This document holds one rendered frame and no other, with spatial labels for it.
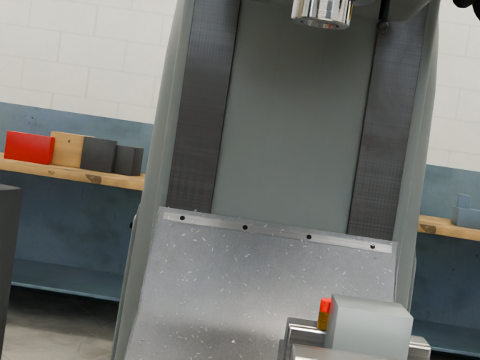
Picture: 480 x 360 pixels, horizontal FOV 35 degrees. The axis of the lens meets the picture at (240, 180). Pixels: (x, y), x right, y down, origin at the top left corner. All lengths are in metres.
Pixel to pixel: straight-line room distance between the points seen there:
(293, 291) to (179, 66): 0.33
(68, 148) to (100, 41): 0.85
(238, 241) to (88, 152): 3.48
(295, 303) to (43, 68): 4.22
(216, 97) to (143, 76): 3.92
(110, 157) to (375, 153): 3.47
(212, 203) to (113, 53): 4.00
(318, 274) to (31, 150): 3.57
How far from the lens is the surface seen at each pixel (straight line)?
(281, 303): 0.95
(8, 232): 0.73
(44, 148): 4.42
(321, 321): 0.66
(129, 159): 4.39
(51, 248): 5.05
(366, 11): 0.87
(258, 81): 0.99
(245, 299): 0.95
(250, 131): 0.99
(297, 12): 0.61
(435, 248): 4.96
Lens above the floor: 1.18
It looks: 3 degrees down
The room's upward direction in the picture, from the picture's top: 8 degrees clockwise
